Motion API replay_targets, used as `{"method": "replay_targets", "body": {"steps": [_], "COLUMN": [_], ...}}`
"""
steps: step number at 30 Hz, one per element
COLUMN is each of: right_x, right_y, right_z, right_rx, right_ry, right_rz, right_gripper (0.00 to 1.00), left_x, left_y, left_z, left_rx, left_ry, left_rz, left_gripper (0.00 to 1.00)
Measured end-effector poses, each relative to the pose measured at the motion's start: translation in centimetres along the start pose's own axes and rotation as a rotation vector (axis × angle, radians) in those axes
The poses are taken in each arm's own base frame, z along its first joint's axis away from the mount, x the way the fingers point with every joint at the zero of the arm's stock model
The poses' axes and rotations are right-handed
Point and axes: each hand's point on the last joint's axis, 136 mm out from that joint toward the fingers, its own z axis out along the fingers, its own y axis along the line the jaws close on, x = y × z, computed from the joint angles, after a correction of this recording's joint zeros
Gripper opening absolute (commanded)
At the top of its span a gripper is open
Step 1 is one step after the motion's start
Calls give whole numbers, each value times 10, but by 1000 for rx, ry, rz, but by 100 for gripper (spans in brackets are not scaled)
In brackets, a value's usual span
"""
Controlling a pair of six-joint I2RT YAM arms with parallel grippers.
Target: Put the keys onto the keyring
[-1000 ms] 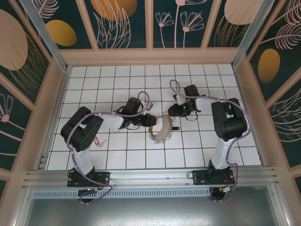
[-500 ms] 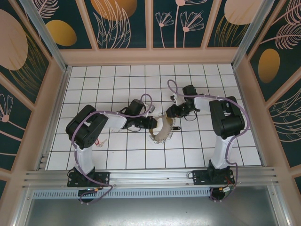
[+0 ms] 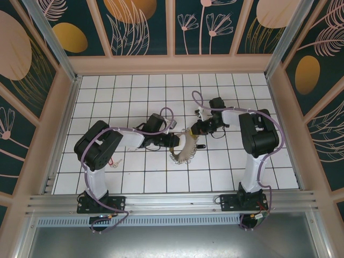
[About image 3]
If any aluminium mounting rail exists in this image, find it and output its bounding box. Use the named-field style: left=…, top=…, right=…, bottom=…
left=25, top=190, right=320, bottom=217

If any large keyring with small rings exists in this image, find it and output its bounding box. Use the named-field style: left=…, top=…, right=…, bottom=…
left=169, top=128, right=200, bottom=164

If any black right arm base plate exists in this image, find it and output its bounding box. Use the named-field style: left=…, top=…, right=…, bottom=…
left=219, top=192, right=269, bottom=213

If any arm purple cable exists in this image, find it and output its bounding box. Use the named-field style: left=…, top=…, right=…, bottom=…
left=192, top=90, right=285, bottom=232
left=80, top=106, right=175, bottom=234

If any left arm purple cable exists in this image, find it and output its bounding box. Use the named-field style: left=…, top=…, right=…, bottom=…
left=80, top=106, right=175, bottom=234

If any green circuit board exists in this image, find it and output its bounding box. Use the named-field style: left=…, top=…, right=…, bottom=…
left=252, top=212, right=269, bottom=223

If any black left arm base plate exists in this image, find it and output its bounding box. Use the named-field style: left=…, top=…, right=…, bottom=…
left=76, top=195, right=127, bottom=214

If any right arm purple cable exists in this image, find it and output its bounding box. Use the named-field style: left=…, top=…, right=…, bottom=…
left=192, top=90, right=285, bottom=232

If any aluminium corner post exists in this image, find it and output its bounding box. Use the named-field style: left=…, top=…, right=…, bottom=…
left=21, top=0, right=81, bottom=83
left=264, top=0, right=314, bottom=78

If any slotted grey cable duct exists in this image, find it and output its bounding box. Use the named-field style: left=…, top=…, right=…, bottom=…
left=36, top=216, right=242, bottom=226

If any aluminium side rail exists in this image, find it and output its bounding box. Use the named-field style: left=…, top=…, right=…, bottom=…
left=42, top=76, right=81, bottom=194

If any grey metal sheet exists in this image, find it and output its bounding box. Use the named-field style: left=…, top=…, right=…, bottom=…
left=16, top=212, right=330, bottom=258

